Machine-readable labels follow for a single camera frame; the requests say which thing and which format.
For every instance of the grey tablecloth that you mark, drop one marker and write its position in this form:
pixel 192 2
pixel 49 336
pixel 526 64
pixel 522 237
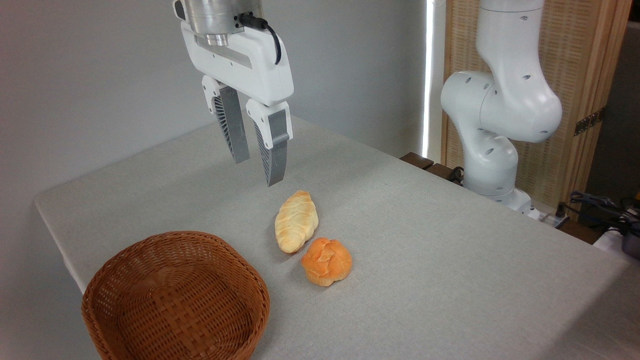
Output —
pixel 425 275

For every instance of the brown wicker basket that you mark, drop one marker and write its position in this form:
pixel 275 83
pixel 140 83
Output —
pixel 175 310

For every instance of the long pale bread loaf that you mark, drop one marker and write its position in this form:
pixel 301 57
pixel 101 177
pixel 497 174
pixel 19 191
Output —
pixel 296 222

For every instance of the round orange bread roll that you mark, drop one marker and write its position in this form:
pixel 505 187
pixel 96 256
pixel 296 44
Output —
pixel 327 262

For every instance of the dark metal screen hinge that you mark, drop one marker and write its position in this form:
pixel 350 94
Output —
pixel 590 121

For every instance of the white power strip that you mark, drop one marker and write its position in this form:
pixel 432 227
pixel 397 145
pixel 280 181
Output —
pixel 550 219

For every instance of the wooden woven folding screen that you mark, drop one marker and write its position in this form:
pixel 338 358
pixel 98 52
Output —
pixel 575 55

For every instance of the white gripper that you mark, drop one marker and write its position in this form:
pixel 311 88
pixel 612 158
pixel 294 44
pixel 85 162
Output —
pixel 250 65

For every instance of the bright vertical light strip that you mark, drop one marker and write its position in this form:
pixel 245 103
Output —
pixel 428 75

